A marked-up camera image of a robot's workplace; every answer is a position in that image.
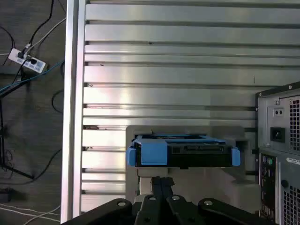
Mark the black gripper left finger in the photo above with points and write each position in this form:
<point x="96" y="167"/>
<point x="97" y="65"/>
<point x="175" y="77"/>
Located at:
<point x="146" y="211"/>

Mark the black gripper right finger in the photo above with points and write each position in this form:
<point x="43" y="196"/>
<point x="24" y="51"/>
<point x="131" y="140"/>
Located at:
<point x="178" y="211"/>

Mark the hard disk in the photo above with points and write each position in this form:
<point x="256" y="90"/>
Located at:
<point x="154" y="152"/>

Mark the gray parts rack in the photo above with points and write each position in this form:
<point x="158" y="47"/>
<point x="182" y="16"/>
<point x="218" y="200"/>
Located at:
<point x="211" y="185"/>

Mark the black open PC case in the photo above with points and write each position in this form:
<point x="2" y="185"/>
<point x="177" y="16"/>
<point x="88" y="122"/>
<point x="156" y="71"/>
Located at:
<point x="269" y="168"/>

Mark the gray power supply unit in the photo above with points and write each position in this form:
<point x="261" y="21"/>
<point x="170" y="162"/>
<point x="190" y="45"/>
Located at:
<point x="267" y="122"/>

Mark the small black box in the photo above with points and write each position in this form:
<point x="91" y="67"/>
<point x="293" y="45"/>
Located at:
<point x="4" y="194"/>

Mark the black tripod stand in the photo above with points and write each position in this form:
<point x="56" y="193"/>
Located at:
<point x="1" y="122"/>

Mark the white power strip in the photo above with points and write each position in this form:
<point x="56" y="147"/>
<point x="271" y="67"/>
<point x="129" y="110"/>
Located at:
<point x="25" y="59"/>

